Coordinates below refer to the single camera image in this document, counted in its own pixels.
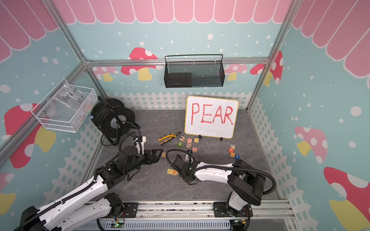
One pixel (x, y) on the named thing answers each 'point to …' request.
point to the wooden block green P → (170, 171)
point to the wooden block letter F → (232, 146)
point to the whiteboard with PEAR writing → (211, 117)
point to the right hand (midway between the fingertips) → (183, 170)
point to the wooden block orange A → (177, 173)
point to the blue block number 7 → (237, 157)
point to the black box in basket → (178, 80)
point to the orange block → (231, 150)
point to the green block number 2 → (179, 144)
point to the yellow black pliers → (173, 134)
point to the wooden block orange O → (232, 155)
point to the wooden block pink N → (189, 140)
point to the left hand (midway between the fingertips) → (157, 153)
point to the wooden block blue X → (188, 145)
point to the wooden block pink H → (194, 149)
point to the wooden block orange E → (174, 172)
